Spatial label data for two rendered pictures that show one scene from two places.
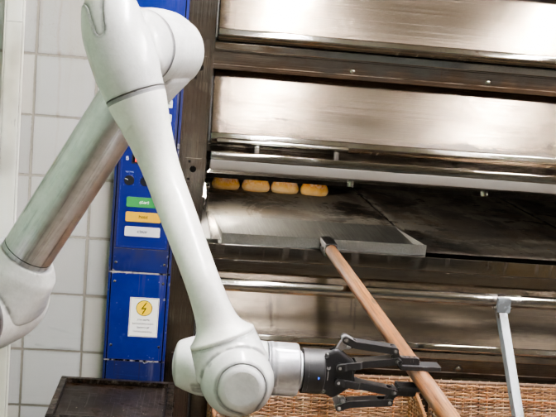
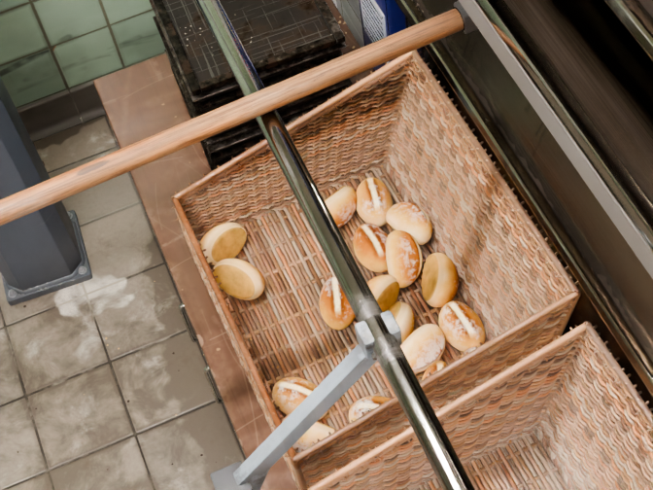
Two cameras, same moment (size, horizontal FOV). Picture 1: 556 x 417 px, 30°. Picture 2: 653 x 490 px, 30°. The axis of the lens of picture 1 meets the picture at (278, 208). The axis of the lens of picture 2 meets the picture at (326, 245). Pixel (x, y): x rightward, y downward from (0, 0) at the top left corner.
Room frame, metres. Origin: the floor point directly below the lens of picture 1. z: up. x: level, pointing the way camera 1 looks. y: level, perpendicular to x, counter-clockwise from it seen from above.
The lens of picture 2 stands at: (2.24, -1.24, 2.36)
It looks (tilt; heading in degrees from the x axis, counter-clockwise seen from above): 55 degrees down; 83
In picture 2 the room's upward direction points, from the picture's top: 11 degrees counter-clockwise
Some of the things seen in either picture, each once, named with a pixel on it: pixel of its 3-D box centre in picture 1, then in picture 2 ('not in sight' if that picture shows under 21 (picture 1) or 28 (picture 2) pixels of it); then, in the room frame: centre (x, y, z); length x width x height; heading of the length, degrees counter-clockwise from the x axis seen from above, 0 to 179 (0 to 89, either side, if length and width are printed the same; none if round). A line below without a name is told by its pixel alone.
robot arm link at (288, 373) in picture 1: (283, 369); not in sight; (1.67, -0.03, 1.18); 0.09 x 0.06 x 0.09; 7
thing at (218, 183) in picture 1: (226, 180); not in sight; (3.62, 0.19, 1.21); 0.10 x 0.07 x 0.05; 99
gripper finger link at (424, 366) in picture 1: (419, 366); not in sight; (1.69, -0.26, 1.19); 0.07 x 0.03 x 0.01; 97
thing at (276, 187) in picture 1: (285, 185); not in sight; (3.65, -0.02, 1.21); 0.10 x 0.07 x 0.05; 100
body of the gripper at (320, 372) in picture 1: (327, 371); not in sight; (1.67, -0.11, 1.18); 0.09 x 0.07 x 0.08; 97
